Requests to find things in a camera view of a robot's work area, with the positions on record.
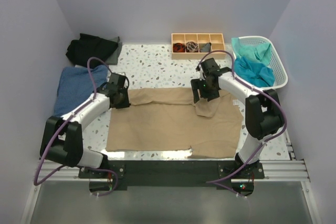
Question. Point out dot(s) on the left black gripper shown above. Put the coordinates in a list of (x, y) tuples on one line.
[(126, 104)]

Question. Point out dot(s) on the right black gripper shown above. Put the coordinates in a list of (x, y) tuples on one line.
[(196, 84)]

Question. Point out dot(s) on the beige t shirt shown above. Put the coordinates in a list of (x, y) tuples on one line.
[(168, 119)]

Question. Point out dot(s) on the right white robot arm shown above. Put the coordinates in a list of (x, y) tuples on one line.
[(264, 117)]

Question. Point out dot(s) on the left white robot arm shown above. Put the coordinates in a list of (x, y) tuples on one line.
[(62, 140)]

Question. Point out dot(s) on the grey folded t shirt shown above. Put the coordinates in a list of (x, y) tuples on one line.
[(113, 59)]

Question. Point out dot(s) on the dark grey rolled sock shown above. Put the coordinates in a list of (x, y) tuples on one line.
[(207, 47)]

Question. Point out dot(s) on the blue folded t shirt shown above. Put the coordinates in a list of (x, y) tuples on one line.
[(75, 87)]

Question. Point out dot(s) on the brown patterned rolled sock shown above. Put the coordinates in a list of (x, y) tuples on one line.
[(191, 47)]

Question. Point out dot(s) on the wooden compartment tray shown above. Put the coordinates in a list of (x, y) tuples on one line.
[(216, 39)]

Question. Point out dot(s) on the red black rolled sock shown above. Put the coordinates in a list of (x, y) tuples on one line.
[(178, 47)]

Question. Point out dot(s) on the black folded t shirt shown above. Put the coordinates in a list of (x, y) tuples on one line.
[(81, 50)]

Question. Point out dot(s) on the blue t shirt in basket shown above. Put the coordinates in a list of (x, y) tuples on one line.
[(255, 73)]

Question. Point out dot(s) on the white plastic laundry basket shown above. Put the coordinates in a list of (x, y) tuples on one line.
[(281, 77)]

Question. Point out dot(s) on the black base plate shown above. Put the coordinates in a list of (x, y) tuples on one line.
[(127, 174)]

